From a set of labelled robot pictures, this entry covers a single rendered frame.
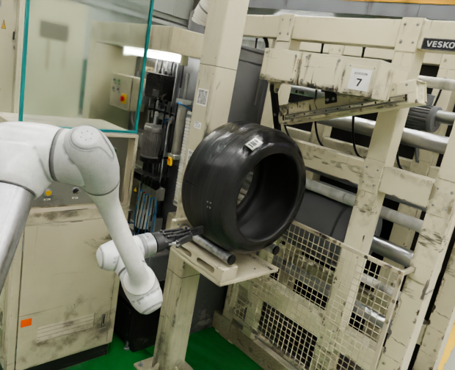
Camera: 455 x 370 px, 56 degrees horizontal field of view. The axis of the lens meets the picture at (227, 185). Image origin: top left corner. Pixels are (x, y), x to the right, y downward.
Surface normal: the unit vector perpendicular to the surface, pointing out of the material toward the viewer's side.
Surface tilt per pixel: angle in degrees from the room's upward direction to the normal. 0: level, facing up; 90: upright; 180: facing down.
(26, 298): 90
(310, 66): 90
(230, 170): 70
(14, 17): 90
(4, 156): 55
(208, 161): 65
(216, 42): 90
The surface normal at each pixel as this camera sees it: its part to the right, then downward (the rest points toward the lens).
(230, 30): 0.65, 0.30
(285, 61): -0.73, 0.04
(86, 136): 0.24, -0.51
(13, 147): 0.07, -0.34
